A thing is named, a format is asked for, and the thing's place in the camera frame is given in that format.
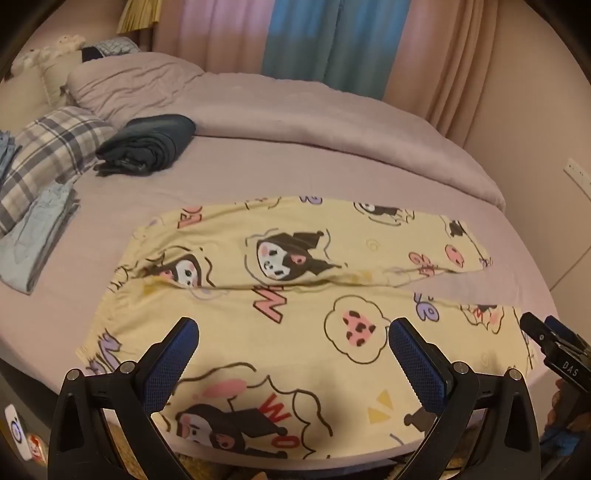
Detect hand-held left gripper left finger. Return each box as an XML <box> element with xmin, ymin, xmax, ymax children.
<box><xmin>48</xmin><ymin>316</ymin><xmax>200</xmax><ymax>480</ymax></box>

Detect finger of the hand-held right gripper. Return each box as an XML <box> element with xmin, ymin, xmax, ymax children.
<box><xmin>544</xmin><ymin>315</ymin><xmax>591</xmax><ymax>357</ymax></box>
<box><xmin>519</xmin><ymin>312</ymin><xmax>556</xmax><ymax>357</ymax></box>

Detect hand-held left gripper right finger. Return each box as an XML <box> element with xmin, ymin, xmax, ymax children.
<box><xmin>389</xmin><ymin>316</ymin><xmax>541</xmax><ymax>480</ymax></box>

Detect yellow cartoon print pants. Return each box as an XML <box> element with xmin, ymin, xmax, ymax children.
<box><xmin>75</xmin><ymin>195</ymin><xmax>539</xmax><ymax>461</ymax></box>

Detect person's right hand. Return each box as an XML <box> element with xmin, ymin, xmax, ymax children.
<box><xmin>547</xmin><ymin>378</ymin><xmax>572</xmax><ymax>432</ymax></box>

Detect bed with lilac sheet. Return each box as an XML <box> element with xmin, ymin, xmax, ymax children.
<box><xmin>0</xmin><ymin>69</ymin><xmax>561</xmax><ymax>464</ymax></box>

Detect red sticker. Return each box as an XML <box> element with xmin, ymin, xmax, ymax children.
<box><xmin>25</xmin><ymin>434</ymin><xmax>48</xmax><ymax>463</ymax></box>

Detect light blue folded clothes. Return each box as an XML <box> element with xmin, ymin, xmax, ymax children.
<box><xmin>0</xmin><ymin>182</ymin><xmax>81</xmax><ymax>295</ymax></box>

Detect dark folded clothes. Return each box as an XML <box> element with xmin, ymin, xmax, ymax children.
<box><xmin>95</xmin><ymin>114</ymin><xmax>197</xmax><ymax>177</ymax></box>

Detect grey plaid pillow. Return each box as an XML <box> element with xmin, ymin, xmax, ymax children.
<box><xmin>0</xmin><ymin>106</ymin><xmax>118</xmax><ymax>236</ymax></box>

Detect light blue folded cloth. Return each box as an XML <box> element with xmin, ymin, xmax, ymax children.
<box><xmin>0</xmin><ymin>131</ymin><xmax>21</xmax><ymax>182</ymax></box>

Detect lilac duvet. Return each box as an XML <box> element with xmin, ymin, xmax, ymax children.
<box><xmin>66</xmin><ymin>52</ymin><xmax>506</xmax><ymax>213</ymax></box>

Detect beige curtain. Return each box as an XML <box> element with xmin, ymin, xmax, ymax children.
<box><xmin>383</xmin><ymin>0</ymin><xmax>514</xmax><ymax>139</ymax></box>

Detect dark plaid pillow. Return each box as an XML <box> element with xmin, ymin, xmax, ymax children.
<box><xmin>81</xmin><ymin>38</ymin><xmax>140</xmax><ymax>62</ymax></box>

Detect pink curtain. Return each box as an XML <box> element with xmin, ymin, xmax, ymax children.
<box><xmin>152</xmin><ymin>0</ymin><xmax>278</xmax><ymax>75</ymax></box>

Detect white plush toy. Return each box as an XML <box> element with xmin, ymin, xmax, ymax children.
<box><xmin>50</xmin><ymin>34</ymin><xmax>86</xmax><ymax>59</ymax></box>
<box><xmin>10</xmin><ymin>46</ymin><xmax>43</xmax><ymax>77</ymax></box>

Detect blue curtain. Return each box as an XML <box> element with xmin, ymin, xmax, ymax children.
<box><xmin>261</xmin><ymin>0</ymin><xmax>411</xmax><ymax>100</ymax></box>

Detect yellow fringed cloth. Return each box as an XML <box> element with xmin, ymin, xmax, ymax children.
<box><xmin>116</xmin><ymin>0</ymin><xmax>160</xmax><ymax>34</ymax></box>

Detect white wall socket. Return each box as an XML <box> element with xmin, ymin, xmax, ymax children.
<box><xmin>563</xmin><ymin>158</ymin><xmax>591</xmax><ymax>195</ymax></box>

